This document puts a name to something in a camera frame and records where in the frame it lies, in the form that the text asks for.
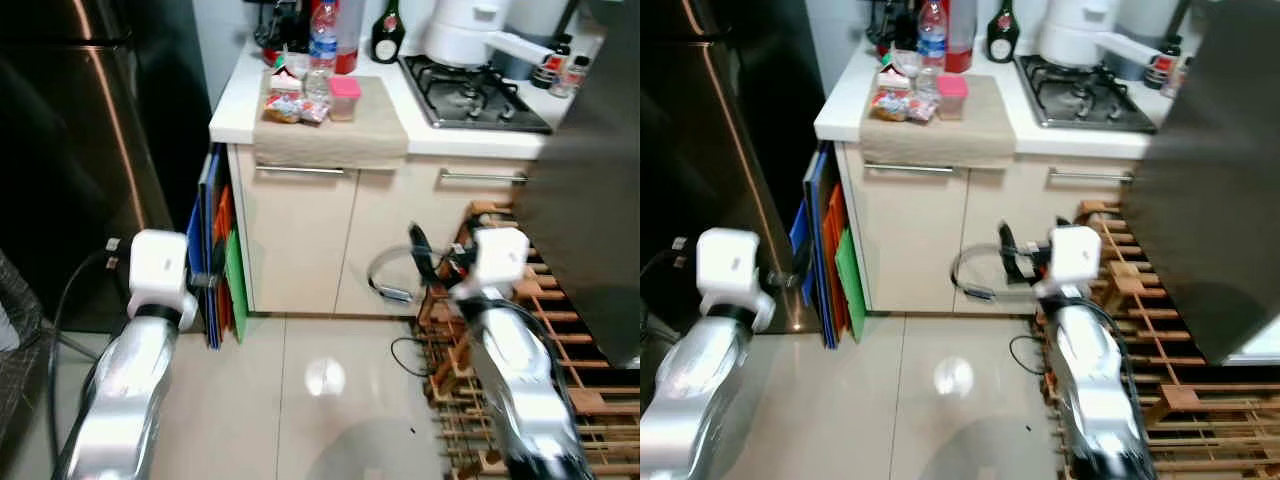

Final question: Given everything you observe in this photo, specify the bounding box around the white kitchen appliance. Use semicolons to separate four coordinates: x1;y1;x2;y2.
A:
420;0;556;69
1035;0;1166;69

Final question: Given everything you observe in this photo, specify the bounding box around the dark sauce bottle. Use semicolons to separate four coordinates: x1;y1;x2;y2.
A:
530;35;573;91
1145;35;1184;89

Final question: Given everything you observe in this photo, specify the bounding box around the black utensil holder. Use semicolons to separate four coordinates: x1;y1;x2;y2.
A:
254;0;312;67
864;0;921;57

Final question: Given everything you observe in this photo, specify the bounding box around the grey cable loop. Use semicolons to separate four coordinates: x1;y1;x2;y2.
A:
367;245;441;303
950;245;1031;303

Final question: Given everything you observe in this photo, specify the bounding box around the wooden wine rack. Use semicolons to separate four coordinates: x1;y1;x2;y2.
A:
1030;198;1280;480
415;200;641;480

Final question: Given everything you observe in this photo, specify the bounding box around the dark liqueur bottle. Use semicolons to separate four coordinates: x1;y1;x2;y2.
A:
370;0;406;65
985;0;1021;65

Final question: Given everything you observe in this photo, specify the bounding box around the dark grey fridge door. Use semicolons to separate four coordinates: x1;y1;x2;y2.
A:
513;0;641;369
1120;0;1280;366

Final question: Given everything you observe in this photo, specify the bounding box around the black fridge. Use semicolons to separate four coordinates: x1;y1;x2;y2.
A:
0;0;216;336
640;0;828;336

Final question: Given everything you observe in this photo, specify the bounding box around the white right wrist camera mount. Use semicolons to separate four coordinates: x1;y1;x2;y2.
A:
472;228;531;297
1040;225;1103;301

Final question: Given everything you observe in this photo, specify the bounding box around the colourful snack packet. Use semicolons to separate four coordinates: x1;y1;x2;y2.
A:
870;90;938;124
263;93;331;126

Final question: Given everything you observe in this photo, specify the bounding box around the orange cutting board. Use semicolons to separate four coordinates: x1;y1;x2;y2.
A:
214;185;237;336
824;183;852;336

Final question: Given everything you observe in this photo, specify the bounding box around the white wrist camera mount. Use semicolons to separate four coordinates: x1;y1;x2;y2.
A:
472;228;531;297
697;228;776;333
128;230;199;331
1040;225;1103;301

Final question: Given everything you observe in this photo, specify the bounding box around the blue cutting board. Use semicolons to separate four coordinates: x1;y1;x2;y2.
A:
790;145;837;351
187;145;223;351

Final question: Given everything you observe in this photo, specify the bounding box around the beige cloth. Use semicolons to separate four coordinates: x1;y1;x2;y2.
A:
252;75;409;169
858;75;1019;169

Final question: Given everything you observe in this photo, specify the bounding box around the dark wicker chair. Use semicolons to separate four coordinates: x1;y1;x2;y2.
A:
0;248;53;443

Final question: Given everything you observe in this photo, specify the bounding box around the red container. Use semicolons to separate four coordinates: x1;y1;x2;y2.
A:
310;0;363;76
940;0;978;73

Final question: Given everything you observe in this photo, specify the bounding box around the thin black cable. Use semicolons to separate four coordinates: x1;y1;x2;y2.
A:
1007;335;1047;378
389;337;433;378

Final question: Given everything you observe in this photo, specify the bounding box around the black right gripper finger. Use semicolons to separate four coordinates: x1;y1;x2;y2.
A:
408;222;435;285
998;220;1023;282

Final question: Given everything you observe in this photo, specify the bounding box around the steel gas hob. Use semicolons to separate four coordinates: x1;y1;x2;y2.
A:
400;52;553;135
1015;52;1159;135

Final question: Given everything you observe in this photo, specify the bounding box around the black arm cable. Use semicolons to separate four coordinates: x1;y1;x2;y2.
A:
640;236;701;296
48;238;133;456

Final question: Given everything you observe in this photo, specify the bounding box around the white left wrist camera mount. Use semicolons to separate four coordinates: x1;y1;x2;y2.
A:
697;228;776;333
128;230;199;331

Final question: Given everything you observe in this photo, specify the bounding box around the green cutting board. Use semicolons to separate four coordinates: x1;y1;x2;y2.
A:
225;228;250;344
835;228;867;344

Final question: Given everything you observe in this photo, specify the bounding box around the cream kitchen cabinet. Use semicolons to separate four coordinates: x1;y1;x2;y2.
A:
208;38;603;319
813;38;1196;316

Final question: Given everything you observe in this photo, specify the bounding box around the small green red carton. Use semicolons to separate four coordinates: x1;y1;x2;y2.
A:
876;52;916;94
267;55;306;97

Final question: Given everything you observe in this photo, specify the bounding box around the clear water bottle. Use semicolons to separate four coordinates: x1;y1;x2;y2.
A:
918;0;948;74
308;0;339;77

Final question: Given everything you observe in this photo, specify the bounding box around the grey pot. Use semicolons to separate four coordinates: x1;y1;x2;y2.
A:
495;0;593;81
1110;0;1193;81

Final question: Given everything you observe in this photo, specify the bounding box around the pink-lid plastic container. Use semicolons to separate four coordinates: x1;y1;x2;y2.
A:
328;76;361;123
937;75;969;122

